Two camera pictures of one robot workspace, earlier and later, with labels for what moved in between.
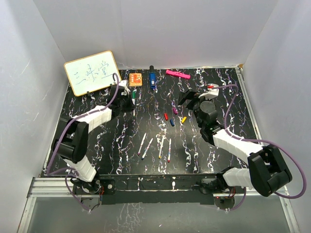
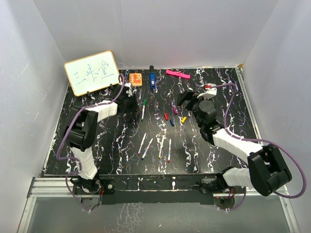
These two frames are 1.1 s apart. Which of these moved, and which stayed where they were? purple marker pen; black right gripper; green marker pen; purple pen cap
Moved: green marker pen
Stayed: purple pen cap; black right gripper; purple marker pen
